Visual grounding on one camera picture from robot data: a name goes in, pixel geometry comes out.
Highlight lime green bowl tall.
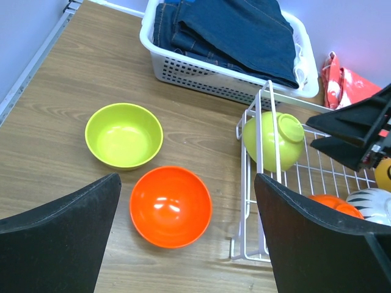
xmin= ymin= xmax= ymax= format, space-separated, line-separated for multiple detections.
xmin=242 ymin=111 xmax=305 ymax=173

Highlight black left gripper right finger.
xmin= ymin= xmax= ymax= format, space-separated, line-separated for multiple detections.
xmin=254 ymin=173 xmax=390 ymax=292

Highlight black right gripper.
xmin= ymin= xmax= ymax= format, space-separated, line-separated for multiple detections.
xmin=306 ymin=85 xmax=390 ymax=172

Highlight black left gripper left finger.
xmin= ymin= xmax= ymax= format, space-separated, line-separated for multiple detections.
xmin=1 ymin=173 xmax=122 ymax=292

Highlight white blue patterned bowl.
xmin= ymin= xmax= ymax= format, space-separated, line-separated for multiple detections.
xmin=346 ymin=188 xmax=390 ymax=226

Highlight white wire dish rack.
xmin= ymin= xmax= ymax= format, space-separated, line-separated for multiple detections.
xmin=229 ymin=81 xmax=376 ymax=262

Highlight lime green bowl shallow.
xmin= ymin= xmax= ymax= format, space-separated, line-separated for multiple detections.
xmin=84 ymin=103 xmax=164 ymax=170

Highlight white cloth in basket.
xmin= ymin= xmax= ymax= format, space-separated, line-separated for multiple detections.
xmin=293 ymin=43 xmax=309 ymax=89

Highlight orange bowl front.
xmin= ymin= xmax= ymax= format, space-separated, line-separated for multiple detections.
xmin=309 ymin=194 xmax=364 ymax=219

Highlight yellow orange bowl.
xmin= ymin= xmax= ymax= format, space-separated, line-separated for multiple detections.
xmin=375 ymin=158 xmax=391 ymax=192

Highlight red white folded towel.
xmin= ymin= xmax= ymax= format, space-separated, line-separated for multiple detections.
xmin=321 ymin=51 xmax=382 ymax=110

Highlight white plastic laundry basket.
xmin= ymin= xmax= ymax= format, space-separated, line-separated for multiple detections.
xmin=139 ymin=1 xmax=320 ymax=104

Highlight folded blue jeans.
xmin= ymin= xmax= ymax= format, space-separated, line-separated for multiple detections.
xmin=153 ymin=0 xmax=299 ymax=89

